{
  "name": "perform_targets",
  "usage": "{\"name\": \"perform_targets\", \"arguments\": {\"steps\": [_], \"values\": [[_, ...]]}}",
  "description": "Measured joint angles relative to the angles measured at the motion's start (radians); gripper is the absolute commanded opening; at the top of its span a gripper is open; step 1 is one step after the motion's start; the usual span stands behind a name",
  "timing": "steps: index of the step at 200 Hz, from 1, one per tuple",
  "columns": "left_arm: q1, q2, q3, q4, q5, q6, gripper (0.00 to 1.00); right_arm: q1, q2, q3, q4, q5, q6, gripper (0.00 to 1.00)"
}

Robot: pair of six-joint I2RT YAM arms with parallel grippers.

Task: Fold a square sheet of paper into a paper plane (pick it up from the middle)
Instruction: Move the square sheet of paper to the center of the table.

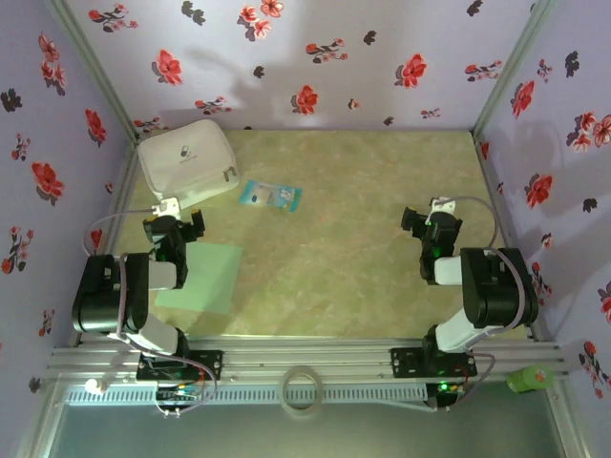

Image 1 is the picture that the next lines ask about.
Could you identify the light green cloth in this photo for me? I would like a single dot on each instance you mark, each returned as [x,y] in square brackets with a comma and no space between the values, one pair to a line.
[210,276]

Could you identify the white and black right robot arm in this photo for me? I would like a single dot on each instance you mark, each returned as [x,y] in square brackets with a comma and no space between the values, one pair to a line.
[496,296]

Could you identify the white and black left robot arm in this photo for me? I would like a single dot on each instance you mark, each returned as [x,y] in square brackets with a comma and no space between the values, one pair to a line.
[95,305]

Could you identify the white zip pouch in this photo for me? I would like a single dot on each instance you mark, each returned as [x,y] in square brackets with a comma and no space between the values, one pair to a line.
[186,157]

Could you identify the blue snack packet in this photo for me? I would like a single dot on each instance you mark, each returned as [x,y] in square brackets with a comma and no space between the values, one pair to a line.
[269,195]

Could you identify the green plastic bottle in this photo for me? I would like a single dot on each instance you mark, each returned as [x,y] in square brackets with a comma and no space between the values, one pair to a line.
[530,379]

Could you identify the clear tape roll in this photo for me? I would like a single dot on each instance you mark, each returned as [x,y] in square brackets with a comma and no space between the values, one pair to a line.
[286,405]

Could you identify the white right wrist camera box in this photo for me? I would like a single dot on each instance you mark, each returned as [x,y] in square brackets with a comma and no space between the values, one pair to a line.
[443,205]

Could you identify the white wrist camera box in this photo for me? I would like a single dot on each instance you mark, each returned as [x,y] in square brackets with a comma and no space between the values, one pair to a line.
[443,205]
[167,206]

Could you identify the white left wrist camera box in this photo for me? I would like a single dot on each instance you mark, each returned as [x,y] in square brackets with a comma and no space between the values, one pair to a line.
[167,206]

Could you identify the aluminium side rail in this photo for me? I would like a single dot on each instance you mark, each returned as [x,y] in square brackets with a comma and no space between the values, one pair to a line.
[119,191]
[492,191]

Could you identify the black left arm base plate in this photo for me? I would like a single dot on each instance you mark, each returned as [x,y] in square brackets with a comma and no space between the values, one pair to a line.
[210,365]

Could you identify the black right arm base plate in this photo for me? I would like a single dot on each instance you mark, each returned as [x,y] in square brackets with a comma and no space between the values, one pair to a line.
[406,362]

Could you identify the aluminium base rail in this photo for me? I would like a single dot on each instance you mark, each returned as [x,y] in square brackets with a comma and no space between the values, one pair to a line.
[305,353]

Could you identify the aluminium corner post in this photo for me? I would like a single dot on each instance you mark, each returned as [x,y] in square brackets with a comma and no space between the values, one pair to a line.
[513,71]
[95,71]

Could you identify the aluminium frame bar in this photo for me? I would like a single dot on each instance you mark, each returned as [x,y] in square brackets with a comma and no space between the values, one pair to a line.
[40,429]
[570,429]

